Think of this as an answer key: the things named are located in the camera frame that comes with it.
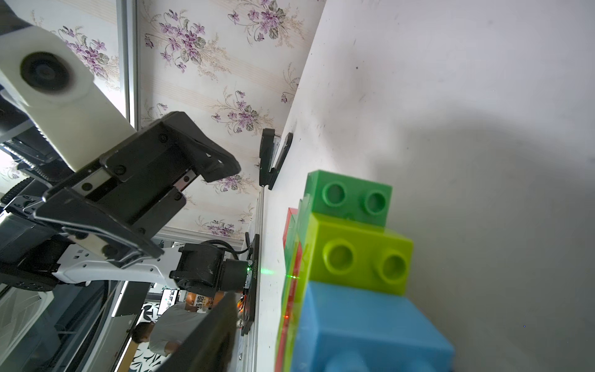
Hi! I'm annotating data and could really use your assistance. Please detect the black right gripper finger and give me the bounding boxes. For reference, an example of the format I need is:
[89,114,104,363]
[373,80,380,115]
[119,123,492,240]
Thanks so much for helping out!
[158,292,238,372]

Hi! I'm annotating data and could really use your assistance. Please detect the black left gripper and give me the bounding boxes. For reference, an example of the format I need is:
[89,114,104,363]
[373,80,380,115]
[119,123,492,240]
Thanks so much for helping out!
[34,111,241,268]

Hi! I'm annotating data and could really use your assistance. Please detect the blue square lego brick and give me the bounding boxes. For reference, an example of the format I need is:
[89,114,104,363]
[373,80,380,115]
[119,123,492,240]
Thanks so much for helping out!
[289,282,455,371]

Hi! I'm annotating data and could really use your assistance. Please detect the red long lego brick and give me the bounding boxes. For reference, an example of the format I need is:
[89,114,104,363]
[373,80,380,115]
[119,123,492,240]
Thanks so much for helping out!
[273,207,303,372]

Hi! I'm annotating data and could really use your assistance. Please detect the lime long lego brick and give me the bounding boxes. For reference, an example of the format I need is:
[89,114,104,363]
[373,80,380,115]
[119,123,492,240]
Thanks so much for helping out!
[295,213,414,302]

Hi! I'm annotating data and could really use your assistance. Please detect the green square lego brick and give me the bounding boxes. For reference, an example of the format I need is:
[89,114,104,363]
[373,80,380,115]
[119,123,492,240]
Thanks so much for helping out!
[299,170,393,227]

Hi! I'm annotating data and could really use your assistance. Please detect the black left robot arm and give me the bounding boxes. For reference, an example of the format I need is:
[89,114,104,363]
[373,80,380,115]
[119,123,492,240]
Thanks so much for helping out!
[1,112,240,291]

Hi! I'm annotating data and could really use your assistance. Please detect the person in grey shirt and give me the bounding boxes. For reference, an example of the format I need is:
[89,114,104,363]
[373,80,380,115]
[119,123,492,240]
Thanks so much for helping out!
[131,303,207,357]

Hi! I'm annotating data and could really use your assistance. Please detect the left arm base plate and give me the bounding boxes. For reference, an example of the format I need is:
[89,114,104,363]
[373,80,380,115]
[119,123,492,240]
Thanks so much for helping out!
[241,232,260,336]

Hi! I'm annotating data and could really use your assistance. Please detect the aluminium frame profiles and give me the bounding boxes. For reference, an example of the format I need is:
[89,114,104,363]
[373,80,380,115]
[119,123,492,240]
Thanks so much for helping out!
[116,0,141,130]

